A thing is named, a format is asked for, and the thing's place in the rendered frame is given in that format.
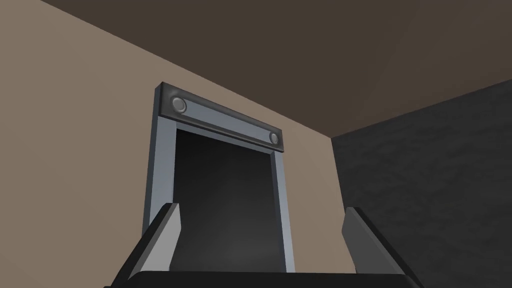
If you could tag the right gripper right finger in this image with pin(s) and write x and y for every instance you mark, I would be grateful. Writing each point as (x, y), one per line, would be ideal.
(366, 246)

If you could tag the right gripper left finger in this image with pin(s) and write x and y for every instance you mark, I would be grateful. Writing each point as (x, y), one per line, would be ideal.
(160, 244)

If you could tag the dark door leaf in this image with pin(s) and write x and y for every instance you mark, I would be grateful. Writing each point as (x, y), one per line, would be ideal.
(228, 208)

